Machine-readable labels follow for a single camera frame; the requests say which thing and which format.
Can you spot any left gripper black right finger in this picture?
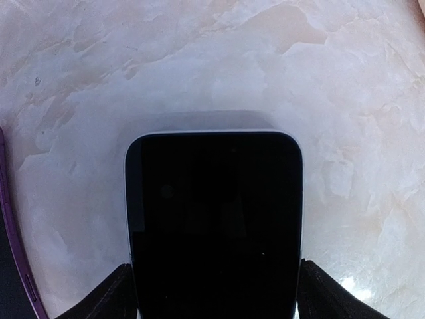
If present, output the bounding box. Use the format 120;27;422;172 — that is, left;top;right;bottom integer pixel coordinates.
298;259;386;319

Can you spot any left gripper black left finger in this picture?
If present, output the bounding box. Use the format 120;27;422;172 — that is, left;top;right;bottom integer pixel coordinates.
57;263;137;319

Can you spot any black smartphone with white frame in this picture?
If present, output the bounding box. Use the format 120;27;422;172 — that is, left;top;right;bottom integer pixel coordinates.
125;131;303;318

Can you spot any purple-edged smartphone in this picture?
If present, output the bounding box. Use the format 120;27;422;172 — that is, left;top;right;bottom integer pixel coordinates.
1;130;48;318

